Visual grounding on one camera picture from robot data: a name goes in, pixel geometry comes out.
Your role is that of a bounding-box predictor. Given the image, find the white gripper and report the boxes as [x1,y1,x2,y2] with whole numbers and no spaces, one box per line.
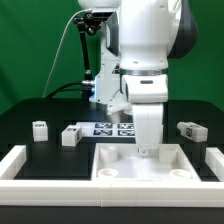
[132,103,163,156]

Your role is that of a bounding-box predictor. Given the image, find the white square tabletop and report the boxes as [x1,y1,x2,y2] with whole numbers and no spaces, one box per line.
[91,143,200,182]

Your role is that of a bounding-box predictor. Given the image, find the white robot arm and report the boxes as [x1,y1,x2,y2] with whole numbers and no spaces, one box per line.
[78,0,197,156]

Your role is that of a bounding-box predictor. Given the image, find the white U-shaped fence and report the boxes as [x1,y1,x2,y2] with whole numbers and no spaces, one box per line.
[0,145,224,207]

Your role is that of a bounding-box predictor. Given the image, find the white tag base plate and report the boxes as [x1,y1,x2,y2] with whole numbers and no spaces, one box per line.
[77,122,135,138]

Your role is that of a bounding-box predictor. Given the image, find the black cable bundle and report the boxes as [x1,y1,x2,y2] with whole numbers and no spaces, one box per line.
[46,82,85,100]

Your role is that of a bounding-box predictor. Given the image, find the white camera cable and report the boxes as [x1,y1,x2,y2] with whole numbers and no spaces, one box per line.
[41,8,93,98]

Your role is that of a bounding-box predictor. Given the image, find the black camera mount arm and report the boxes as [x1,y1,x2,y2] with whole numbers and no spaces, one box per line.
[73,13,100,96]

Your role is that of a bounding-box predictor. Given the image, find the grey camera on mount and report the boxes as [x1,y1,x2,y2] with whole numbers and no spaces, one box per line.
[92,10,113,21]

